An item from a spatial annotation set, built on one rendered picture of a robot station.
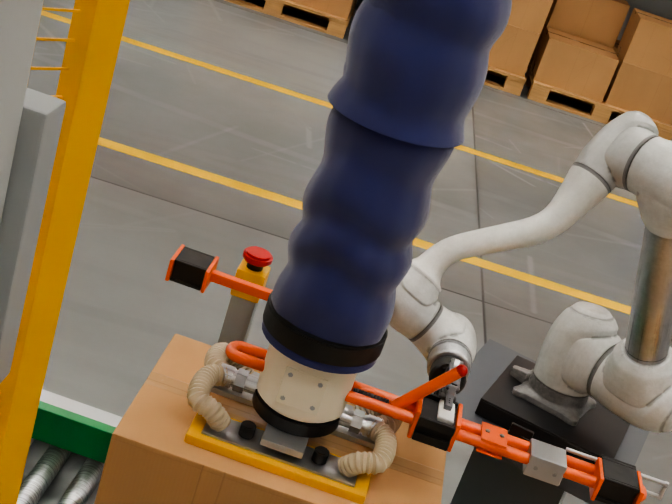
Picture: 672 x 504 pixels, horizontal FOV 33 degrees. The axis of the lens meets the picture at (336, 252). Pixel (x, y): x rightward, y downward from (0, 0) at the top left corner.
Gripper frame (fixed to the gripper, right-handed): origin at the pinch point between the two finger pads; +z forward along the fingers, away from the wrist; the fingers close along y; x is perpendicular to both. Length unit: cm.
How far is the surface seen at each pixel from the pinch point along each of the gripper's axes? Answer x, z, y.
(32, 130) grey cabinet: 55, 93, -66
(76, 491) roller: 65, -13, 53
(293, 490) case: 21.9, 17.3, 13.0
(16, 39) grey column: 56, 98, -75
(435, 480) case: -3.1, -0.7, 12.7
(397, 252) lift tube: 18.6, 6.2, -31.6
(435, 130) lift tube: 20, 9, -55
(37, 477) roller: 74, -13, 53
